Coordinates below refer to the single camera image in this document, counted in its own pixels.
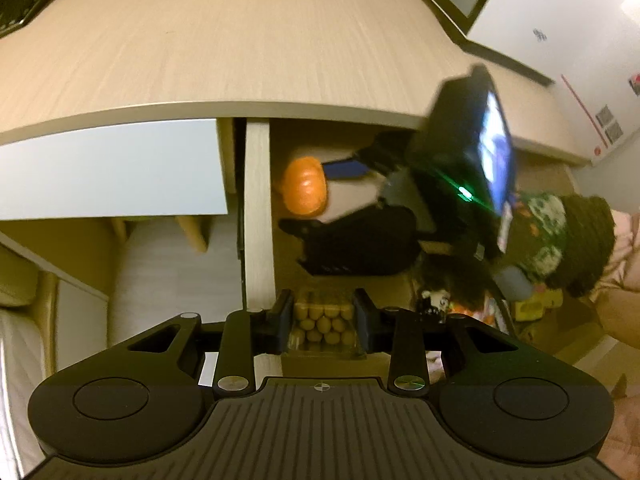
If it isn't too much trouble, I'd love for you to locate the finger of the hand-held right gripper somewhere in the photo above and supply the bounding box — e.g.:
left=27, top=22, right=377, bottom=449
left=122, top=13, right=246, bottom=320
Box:
left=278, top=204, right=420, bottom=278
left=321, top=144, right=401, bottom=182

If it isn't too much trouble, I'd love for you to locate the person's pink garment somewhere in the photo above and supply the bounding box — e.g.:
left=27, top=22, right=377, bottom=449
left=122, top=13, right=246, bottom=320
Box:
left=585, top=209, right=640, bottom=480

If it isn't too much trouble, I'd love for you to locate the orange toy pumpkin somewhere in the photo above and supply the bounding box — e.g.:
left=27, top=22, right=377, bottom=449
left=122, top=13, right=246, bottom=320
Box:
left=281, top=156, right=330, bottom=219

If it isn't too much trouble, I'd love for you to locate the clear box of yellow balls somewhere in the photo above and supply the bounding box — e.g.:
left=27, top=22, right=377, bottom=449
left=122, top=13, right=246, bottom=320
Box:
left=287, top=287, right=367, bottom=360

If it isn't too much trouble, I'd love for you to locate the wall sticker with square codes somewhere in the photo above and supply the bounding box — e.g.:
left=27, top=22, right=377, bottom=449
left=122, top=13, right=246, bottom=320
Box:
left=594, top=104, right=625, bottom=145

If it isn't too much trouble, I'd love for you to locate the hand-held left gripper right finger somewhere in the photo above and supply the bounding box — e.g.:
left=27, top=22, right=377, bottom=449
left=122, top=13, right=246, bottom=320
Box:
left=352, top=288, right=522, bottom=397

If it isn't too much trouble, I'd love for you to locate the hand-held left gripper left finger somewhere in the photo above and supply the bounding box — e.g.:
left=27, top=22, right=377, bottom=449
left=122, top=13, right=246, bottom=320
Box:
left=127, top=289, right=296, bottom=397

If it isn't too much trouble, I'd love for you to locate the white cabinet panel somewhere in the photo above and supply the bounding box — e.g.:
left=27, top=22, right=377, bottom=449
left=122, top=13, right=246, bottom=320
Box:
left=0, top=119, right=230, bottom=222

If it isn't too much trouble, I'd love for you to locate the wooden desk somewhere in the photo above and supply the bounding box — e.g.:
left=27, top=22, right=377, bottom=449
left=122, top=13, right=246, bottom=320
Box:
left=0, top=0, right=596, bottom=166

